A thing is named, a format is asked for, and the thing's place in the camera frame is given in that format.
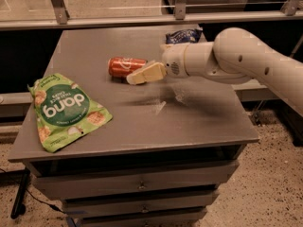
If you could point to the blue kettle chips bag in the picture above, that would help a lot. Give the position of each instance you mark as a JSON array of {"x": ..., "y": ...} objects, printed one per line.
[{"x": 184, "y": 36}]

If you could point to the middle grey drawer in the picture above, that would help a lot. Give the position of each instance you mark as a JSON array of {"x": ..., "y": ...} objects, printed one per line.
[{"x": 140, "y": 205}]

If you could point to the grey drawer cabinet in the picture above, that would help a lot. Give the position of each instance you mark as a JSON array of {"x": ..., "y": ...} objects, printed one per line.
[{"x": 156, "y": 125}]

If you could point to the grey drawer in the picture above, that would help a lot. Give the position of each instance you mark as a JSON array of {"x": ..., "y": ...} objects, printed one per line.
[
  {"x": 105, "y": 184},
  {"x": 146, "y": 220},
  {"x": 140, "y": 205}
]

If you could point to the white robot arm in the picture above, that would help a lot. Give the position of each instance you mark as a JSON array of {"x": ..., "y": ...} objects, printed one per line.
[{"x": 234, "y": 57}]

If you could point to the black stand leg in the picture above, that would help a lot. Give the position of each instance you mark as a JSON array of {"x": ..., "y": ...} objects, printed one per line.
[{"x": 19, "y": 208}]

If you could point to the top grey drawer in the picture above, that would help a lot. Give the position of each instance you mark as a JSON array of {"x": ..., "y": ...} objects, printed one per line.
[{"x": 105, "y": 184}]

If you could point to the bottom grey drawer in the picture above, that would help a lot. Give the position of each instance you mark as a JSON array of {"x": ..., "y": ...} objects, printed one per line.
[{"x": 146, "y": 220}]

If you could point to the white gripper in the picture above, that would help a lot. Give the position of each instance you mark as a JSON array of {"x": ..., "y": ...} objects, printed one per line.
[{"x": 172, "y": 61}]

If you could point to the metal railing frame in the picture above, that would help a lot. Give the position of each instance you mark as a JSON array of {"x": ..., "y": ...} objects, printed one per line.
[{"x": 69, "y": 14}]

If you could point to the green dang chips bag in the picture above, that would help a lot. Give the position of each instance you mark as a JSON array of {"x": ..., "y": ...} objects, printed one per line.
[{"x": 64, "y": 112}]

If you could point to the red coke can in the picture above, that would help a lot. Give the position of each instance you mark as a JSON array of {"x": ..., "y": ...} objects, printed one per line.
[{"x": 121, "y": 67}]

